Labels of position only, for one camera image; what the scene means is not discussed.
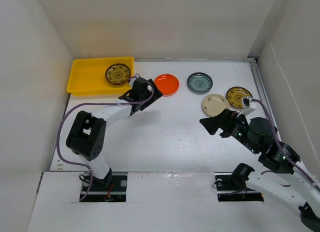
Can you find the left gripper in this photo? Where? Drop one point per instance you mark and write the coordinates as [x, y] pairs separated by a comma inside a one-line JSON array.
[[146, 103]]

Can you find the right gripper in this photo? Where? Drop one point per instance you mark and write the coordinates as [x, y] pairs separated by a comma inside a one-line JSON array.
[[224, 121]]

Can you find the orange plate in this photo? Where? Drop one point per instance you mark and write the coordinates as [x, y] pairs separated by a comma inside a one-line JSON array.
[[168, 84]]

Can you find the blue patterned plate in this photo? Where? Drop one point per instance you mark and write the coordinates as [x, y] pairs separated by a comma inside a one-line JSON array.
[[199, 83]]

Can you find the yellow brown plate front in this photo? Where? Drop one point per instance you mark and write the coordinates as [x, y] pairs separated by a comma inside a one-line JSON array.
[[118, 74]]

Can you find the yellow brown plate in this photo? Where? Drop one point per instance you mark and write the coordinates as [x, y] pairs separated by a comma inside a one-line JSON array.
[[234, 96], [118, 74]]

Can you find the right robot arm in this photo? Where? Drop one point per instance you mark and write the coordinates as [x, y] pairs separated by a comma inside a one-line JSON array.
[[259, 136]]

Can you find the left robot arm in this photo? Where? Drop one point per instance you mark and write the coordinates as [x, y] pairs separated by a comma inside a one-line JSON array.
[[87, 134]]

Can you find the yellow plastic bin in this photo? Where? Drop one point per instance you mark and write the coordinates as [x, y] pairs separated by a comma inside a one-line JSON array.
[[87, 76]]

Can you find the cream floral plate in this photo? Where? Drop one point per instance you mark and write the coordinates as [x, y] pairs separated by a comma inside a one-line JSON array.
[[214, 104]]

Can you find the yellow brown plate right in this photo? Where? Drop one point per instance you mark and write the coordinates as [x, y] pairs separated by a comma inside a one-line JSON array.
[[234, 96]]

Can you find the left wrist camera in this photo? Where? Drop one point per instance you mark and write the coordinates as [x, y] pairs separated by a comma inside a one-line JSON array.
[[139, 88]]

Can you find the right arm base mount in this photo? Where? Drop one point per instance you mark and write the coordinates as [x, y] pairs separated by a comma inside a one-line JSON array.
[[228, 191]]

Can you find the aluminium rail right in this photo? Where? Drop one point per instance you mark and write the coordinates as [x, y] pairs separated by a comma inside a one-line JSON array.
[[253, 63]]

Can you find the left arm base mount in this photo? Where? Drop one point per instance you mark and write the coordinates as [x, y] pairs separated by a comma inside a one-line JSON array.
[[115, 192]]

